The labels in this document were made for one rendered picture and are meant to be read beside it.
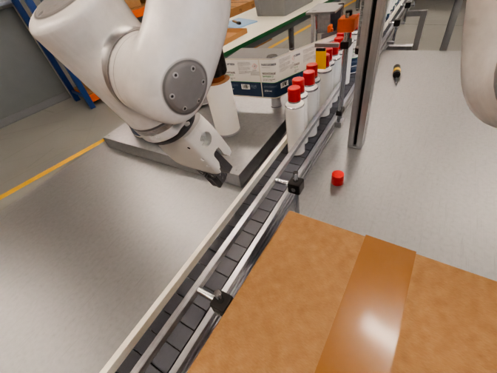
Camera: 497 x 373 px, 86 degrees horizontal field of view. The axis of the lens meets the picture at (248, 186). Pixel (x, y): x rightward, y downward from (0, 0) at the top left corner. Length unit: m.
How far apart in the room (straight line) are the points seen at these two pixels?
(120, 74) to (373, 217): 0.63
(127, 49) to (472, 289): 0.37
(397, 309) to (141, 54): 0.31
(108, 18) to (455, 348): 0.39
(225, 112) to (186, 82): 0.67
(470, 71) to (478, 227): 0.46
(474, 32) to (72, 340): 0.83
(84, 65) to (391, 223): 0.67
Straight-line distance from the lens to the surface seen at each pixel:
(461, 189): 0.87
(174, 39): 0.24
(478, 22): 0.40
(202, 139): 0.38
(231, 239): 0.53
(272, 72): 1.04
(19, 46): 4.98
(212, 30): 0.26
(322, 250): 0.31
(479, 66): 0.40
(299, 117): 0.75
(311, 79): 0.81
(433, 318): 0.30
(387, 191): 0.81
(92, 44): 0.29
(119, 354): 0.57
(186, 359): 0.56
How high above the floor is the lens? 1.38
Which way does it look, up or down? 43 degrees down
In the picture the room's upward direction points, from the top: 12 degrees counter-clockwise
